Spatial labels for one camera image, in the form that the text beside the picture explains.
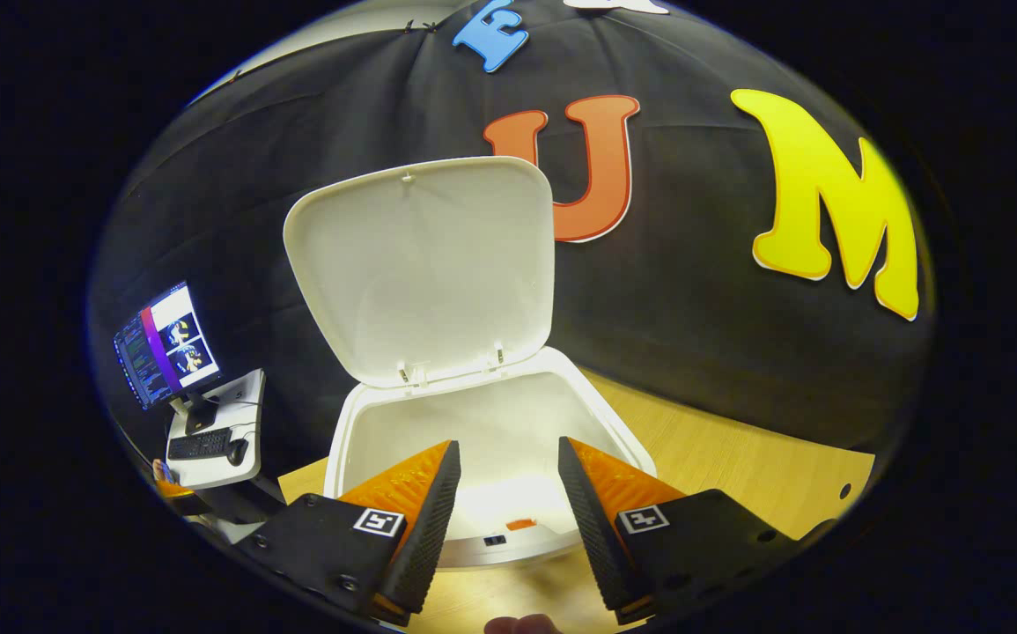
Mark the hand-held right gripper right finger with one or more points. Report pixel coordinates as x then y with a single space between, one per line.
596 537

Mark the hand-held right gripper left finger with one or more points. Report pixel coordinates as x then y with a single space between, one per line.
429 537

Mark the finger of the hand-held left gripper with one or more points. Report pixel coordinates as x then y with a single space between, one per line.
175 490

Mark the white desktop garbage bin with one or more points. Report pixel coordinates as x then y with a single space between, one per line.
424 273

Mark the wooden desktop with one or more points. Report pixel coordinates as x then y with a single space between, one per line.
737 475

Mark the black keyboard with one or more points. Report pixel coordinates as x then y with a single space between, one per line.
198 445

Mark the black computer mouse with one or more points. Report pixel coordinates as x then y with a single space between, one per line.
237 452

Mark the white side table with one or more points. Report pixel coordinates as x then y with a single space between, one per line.
239 405

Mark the computer monitor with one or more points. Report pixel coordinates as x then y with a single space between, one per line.
165 343

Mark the black backdrop cloth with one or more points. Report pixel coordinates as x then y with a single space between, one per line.
693 264

